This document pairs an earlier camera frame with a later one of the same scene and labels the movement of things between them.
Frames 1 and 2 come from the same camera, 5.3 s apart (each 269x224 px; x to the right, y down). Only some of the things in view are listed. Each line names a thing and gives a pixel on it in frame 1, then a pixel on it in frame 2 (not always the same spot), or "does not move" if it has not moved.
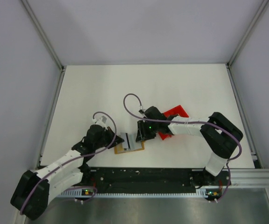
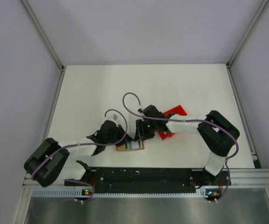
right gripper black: [142, 134] does not move
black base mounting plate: [152, 180] does not move
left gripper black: [111, 135] -> [127, 138]
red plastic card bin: [177, 110] does not move
